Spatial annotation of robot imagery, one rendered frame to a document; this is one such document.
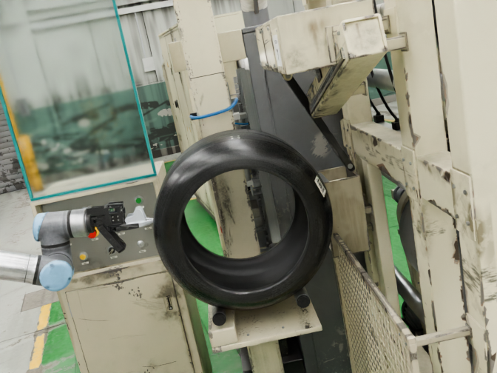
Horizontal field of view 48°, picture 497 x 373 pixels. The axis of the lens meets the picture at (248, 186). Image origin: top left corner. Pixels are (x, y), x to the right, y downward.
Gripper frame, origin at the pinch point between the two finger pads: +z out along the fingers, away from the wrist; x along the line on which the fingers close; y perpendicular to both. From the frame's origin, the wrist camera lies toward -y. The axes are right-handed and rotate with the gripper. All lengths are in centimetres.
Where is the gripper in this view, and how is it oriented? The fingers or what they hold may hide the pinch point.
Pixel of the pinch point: (151, 222)
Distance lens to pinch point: 185.1
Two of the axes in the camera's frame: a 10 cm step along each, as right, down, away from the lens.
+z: 9.9, -0.9, 0.5
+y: -0.8, -9.7, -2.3
